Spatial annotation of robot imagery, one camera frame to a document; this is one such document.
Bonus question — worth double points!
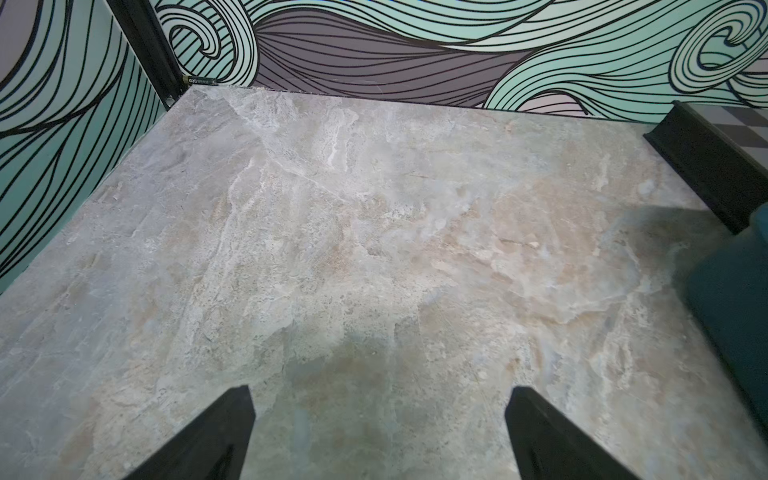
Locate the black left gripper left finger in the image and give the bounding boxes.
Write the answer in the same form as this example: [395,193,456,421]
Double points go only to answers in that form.
[125,385,256,480]

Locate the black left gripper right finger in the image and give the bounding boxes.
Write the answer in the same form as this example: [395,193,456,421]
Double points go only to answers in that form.
[505,386,637,480]

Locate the teal plastic storage box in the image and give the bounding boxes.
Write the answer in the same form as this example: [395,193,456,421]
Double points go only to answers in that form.
[685,204,767,430]

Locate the black and grey chessboard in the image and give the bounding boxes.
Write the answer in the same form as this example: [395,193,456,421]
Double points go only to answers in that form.
[644,102,767,234]

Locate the black corner frame post left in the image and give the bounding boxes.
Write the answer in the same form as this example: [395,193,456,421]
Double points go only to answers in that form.
[106,0,188,110]

